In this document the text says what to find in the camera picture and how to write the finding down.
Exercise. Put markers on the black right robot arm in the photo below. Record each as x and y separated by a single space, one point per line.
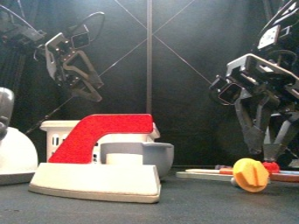
281 26

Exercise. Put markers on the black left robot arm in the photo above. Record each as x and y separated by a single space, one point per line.
18 33

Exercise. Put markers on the red toy nut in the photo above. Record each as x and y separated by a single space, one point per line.
272 166

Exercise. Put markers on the yellow toy screw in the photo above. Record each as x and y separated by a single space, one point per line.
251 175

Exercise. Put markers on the white plastic laundry basket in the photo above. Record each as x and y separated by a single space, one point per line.
54 127

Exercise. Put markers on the flat grey toy board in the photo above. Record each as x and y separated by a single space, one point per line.
198 175

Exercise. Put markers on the grey toy bowl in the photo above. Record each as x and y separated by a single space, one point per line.
159 157

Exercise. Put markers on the white grey toy appliance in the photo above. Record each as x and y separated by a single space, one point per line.
15 154

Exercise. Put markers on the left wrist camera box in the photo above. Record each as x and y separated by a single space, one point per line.
81 39

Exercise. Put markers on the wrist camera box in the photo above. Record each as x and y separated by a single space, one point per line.
230 92
81 39

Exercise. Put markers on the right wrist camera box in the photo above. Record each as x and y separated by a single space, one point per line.
230 92

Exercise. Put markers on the vertical metal frame pole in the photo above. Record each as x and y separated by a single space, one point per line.
150 58

